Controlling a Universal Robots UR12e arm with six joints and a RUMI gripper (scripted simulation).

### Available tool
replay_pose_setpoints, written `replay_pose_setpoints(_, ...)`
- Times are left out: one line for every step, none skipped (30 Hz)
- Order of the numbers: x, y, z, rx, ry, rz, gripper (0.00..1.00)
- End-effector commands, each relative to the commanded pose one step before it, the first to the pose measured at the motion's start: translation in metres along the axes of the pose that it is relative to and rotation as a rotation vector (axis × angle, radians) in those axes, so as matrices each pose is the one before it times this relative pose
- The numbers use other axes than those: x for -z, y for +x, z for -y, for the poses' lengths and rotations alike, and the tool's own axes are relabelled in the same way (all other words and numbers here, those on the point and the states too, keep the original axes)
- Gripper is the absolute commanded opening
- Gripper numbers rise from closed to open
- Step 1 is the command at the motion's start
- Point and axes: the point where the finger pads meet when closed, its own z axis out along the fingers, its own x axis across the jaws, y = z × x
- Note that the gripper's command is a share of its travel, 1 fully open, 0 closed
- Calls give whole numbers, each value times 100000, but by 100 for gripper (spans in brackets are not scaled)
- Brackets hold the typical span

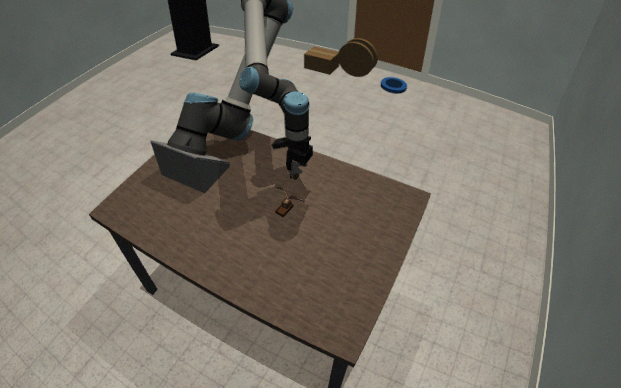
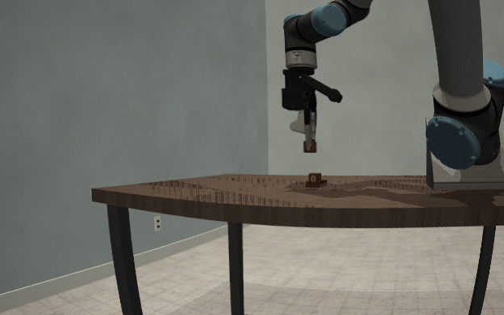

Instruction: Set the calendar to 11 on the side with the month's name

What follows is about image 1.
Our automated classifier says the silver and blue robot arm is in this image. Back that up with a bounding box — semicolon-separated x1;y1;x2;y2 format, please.
167;0;309;156

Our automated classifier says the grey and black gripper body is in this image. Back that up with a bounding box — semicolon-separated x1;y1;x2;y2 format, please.
287;136;313;166

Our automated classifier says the brown rectangular tray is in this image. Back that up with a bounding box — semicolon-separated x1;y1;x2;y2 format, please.
275;203;293;217

